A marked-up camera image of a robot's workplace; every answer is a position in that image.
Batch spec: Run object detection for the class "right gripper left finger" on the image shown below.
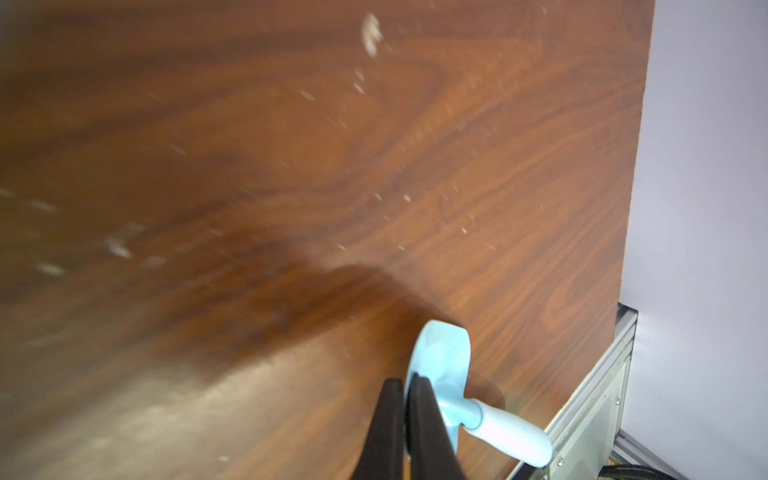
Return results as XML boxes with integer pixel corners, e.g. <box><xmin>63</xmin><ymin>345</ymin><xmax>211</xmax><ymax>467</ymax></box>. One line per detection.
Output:
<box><xmin>351</xmin><ymin>378</ymin><xmax>405</xmax><ymax>480</ymax></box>

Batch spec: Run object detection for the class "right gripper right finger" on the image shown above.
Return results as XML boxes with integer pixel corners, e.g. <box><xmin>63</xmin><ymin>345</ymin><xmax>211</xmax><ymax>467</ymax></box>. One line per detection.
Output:
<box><xmin>406</xmin><ymin>374</ymin><xmax>466</xmax><ymax>480</ymax></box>

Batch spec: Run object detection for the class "teal shovel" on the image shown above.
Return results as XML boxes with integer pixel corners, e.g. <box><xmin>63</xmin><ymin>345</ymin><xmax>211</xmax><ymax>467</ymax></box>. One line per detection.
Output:
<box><xmin>406</xmin><ymin>320</ymin><xmax>553</xmax><ymax>468</ymax></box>

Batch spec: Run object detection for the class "aluminium front rail frame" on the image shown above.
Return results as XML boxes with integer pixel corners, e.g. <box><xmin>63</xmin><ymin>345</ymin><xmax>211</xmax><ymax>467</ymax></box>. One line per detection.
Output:
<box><xmin>510</xmin><ymin>305</ymin><xmax>682</xmax><ymax>480</ymax></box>

